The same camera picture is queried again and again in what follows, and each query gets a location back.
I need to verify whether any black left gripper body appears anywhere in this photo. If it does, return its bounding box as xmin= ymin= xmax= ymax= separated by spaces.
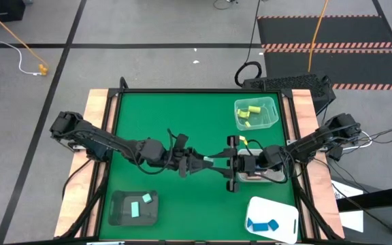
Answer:
xmin=163 ymin=134 xmax=197 ymax=178

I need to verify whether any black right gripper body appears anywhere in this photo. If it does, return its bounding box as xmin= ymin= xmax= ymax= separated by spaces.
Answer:
xmin=227 ymin=135 xmax=263 ymax=193

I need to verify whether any light grey plastic bin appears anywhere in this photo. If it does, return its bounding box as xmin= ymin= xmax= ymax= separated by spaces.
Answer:
xmin=236 ymin=148 xmax=287 ymax=184

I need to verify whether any green table mat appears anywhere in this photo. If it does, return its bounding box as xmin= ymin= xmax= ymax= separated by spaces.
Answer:
xmin=99 ymin=91 xmax=302 ymax=242

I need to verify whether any clear plastic bin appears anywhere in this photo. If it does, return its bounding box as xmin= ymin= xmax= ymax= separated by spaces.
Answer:
xmin=233 ymin=96 xmax=280 ymax=132

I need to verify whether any white plastic bin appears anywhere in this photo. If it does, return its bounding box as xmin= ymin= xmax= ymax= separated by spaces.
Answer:
xmin=244 ymin=196 xmax=299 ymax=244

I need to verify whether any wooden side board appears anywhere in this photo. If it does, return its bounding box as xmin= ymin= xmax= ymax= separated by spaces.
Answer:
xmin=53 ymin=88 xmax=110 ymax=239
xmin=291 ymin=88 xmax=346 ymax=239

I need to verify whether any dark translucent plastic bin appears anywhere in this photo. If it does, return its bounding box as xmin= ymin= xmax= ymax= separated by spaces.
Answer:
xmin=108 ymin=189 xmax=159 ymax=227

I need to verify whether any white paper sheet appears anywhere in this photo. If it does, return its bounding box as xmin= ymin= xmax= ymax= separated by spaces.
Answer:
xmin=331 ymin=180 xmax=365 ymax=234

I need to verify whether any black beam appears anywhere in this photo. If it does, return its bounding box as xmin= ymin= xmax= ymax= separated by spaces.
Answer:
xmin=337 ymin=184 xmax=392 ymax=214

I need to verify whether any black mat striped edge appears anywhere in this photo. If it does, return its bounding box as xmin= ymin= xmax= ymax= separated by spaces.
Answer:
xmin=263 ymin=50 xmax=392 ymax=91
xmin=257 ymin=14 xmax=392 ymax=52

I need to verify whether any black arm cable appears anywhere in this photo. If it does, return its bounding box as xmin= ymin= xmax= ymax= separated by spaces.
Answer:
xmin=61 ymin=158 xmax=93 ymax=201

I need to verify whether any white cable at arm base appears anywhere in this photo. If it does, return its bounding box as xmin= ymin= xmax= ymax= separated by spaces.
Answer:
xmin=344 ymin=130 xmax=374 ymax=150

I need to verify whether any black hanging cable with coil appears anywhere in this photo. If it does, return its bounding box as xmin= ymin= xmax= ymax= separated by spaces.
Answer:
xmin=233 ymin=0 xmax=263 ymax=88

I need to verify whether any thin black cable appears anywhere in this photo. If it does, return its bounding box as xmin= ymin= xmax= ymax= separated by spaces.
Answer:
xmin=361 ymin=120 xmax=392 ymax=146

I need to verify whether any yellow hanging cable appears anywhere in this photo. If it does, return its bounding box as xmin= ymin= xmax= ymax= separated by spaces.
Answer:
xmin=307 ymin=0 xmax=329 ymax=73

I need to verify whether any black floor cable loop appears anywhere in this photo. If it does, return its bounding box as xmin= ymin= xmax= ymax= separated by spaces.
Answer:
xmin=212 ymin=0 xmax=240 ymax=10

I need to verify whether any orange floor cable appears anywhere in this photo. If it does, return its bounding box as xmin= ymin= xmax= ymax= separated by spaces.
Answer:
xmin=0 ymin=2 xmax=49 ymax=67

